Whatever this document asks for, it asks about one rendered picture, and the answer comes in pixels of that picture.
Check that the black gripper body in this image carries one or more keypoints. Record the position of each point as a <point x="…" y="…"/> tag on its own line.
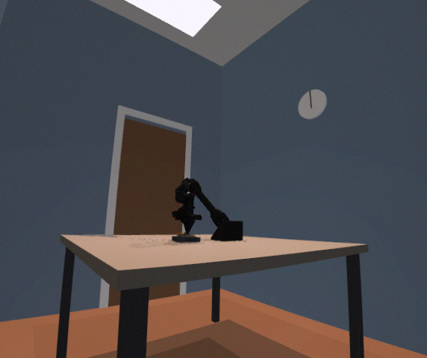
<point x="189" y="216"/>

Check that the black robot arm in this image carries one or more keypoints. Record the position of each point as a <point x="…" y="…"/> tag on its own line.
<point x="192" y="186"/>

